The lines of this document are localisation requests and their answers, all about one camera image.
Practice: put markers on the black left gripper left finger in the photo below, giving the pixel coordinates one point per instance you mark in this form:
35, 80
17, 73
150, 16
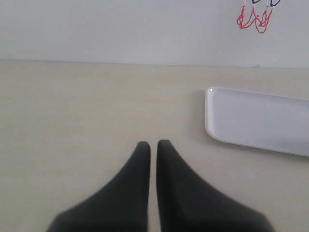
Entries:
120, 206

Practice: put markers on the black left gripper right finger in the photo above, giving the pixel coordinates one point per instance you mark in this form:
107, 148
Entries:
187, 203

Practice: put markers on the red mini basketball hoop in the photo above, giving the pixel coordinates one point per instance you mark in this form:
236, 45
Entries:
259, 22

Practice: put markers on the white rectangular plastic tray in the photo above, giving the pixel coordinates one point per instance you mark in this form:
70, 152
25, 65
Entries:
258, 120

